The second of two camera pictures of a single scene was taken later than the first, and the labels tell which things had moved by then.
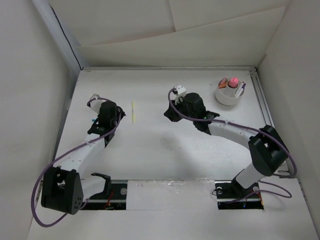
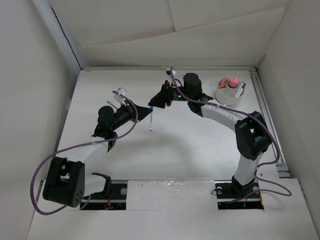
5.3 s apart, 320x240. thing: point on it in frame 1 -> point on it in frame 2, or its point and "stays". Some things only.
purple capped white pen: x=241 y=89 stays
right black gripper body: x=182 y=108 -> x=173 y=95
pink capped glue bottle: x=234 y=82 stays
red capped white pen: x=239 y=89 stays
